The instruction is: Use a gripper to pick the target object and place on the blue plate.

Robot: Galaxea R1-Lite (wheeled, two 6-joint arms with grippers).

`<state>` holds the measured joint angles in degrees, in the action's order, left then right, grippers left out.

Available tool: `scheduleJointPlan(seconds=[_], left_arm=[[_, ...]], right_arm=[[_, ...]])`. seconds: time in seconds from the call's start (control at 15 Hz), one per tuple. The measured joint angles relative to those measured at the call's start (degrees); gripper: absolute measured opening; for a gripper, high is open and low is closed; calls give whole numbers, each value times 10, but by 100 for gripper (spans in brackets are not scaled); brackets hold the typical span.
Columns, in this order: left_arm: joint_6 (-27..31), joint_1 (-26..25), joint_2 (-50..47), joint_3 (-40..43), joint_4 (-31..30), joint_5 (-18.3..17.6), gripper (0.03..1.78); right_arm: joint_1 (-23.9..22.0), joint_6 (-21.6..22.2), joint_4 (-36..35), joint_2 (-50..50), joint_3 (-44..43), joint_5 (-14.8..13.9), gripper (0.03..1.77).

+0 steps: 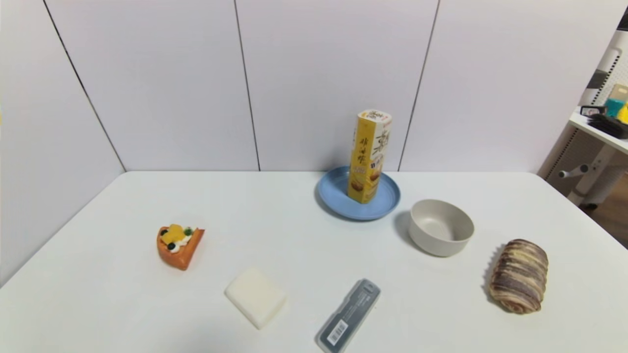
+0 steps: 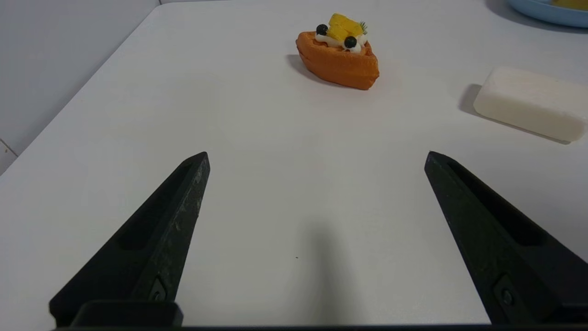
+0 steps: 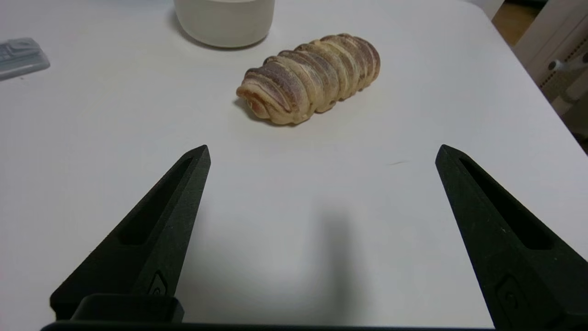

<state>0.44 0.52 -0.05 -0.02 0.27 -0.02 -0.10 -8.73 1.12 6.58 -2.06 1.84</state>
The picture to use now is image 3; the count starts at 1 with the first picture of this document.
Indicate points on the white perforated cabinet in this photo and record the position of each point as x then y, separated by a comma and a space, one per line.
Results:
558, 46

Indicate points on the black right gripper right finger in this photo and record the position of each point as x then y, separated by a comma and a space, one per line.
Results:
514, 262

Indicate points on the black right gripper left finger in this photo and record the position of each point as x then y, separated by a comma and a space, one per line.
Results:
151, 243

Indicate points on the brown swirled bread roll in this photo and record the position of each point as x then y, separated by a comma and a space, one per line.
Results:
312, 78

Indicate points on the grey metal bowl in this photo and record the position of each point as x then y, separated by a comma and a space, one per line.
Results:
225, 23

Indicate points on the grey plastic pencil case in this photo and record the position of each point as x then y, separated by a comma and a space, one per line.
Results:
20, 59

